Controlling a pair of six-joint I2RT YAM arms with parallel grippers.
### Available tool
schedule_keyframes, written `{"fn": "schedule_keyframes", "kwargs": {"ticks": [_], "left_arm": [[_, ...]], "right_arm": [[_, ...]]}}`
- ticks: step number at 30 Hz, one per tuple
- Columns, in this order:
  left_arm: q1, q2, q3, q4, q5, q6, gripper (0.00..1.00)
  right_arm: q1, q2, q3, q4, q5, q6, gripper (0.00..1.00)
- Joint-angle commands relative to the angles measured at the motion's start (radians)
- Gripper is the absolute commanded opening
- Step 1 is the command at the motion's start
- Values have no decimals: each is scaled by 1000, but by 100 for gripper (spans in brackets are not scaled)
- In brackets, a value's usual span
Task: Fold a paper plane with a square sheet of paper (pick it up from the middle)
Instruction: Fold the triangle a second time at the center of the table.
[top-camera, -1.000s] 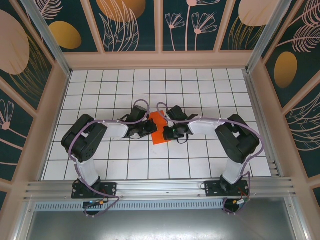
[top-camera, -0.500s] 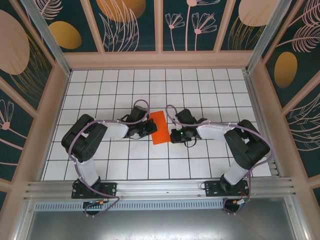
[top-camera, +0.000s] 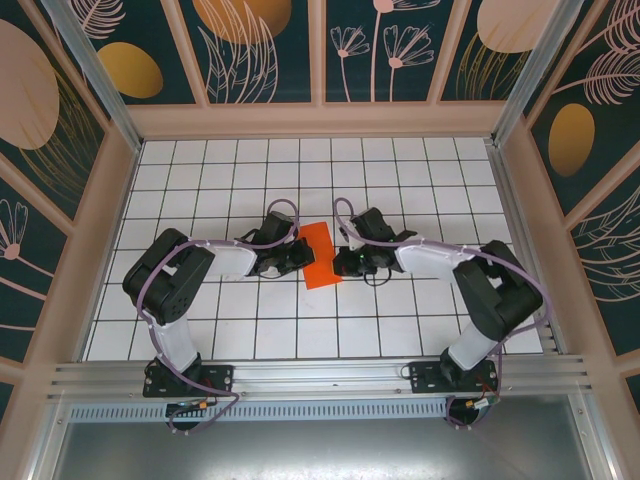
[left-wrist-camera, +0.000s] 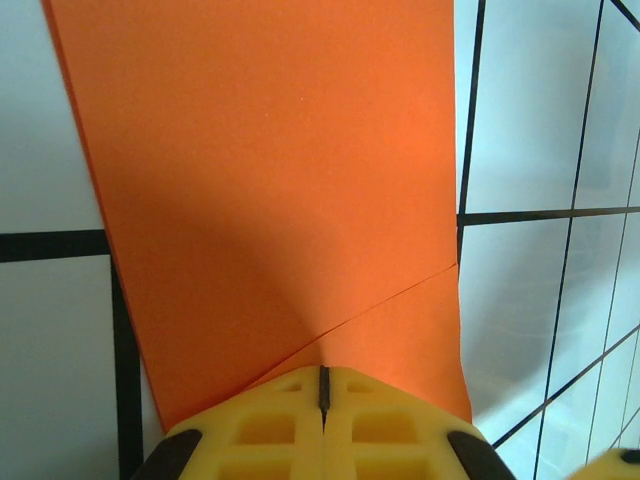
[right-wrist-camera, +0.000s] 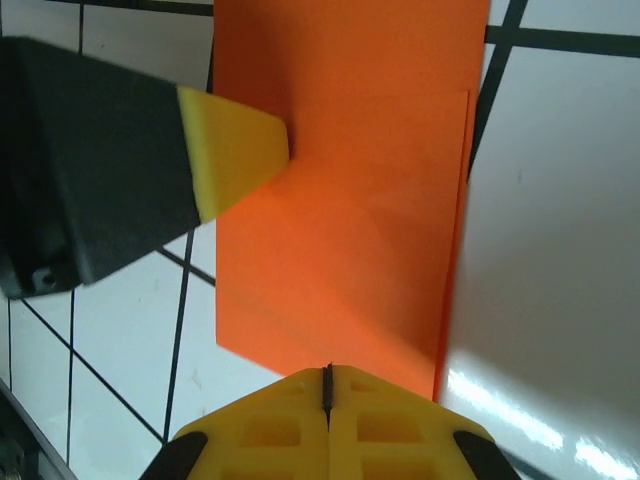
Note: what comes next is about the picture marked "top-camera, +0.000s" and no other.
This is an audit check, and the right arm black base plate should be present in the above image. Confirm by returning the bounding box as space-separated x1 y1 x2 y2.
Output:
408 360 501 395

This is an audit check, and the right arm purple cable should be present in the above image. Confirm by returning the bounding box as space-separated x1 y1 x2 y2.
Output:
333 197 547 431

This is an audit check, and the grey slotted cable duct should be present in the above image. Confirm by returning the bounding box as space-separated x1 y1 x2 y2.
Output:
67 397 451 422

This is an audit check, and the orange square paper sheet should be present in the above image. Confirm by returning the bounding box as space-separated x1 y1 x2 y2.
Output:
298 222 344 291

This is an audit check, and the grey metal sheet panel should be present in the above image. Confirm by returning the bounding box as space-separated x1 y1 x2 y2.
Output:
29 399 616 480

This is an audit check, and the aluminium side rail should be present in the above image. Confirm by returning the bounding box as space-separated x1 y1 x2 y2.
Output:
487 142 569 356

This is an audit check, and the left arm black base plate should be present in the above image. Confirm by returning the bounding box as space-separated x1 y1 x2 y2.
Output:
143 363 236 399

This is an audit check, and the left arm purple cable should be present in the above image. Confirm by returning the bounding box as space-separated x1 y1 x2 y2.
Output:
135 198 301 435

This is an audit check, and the long aluminium mounting rail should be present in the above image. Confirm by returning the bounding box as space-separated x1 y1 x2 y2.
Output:
47 353 596 401

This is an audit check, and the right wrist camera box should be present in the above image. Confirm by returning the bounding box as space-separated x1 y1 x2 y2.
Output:
341 219 362 253

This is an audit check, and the aluminium corner post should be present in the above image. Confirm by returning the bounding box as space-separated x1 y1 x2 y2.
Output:
489 0 584 146
42 0 144 151

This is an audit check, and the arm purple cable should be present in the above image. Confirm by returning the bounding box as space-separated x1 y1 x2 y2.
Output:
333 197 547 431
135 198 301 435

